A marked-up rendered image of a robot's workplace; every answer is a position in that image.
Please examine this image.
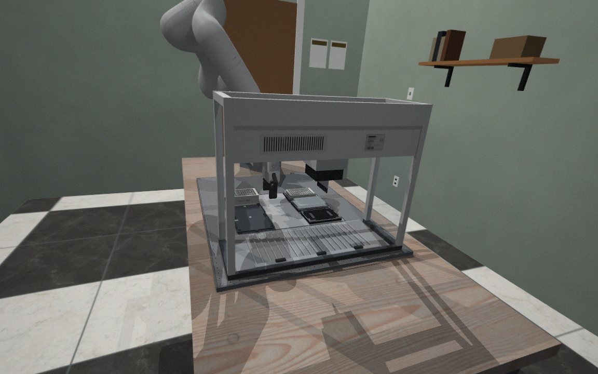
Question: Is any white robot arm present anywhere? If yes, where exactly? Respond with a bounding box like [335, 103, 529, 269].
[160, 0, 261, 99]

